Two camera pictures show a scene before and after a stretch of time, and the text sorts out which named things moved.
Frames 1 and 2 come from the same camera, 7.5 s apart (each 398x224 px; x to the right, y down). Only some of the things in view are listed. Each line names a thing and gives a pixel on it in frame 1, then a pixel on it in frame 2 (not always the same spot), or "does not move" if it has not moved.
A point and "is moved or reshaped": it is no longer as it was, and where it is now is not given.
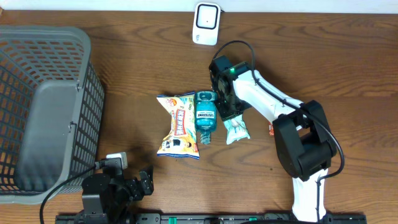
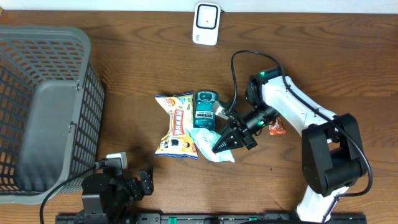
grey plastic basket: [51, 109] does not move
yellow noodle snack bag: [181, 141] does not move
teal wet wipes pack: [236, 129] is moved or reshaped
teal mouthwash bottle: [206, 114] does not move
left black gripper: [137, 191] does not move
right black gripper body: [230, 107] -> [257, 117]
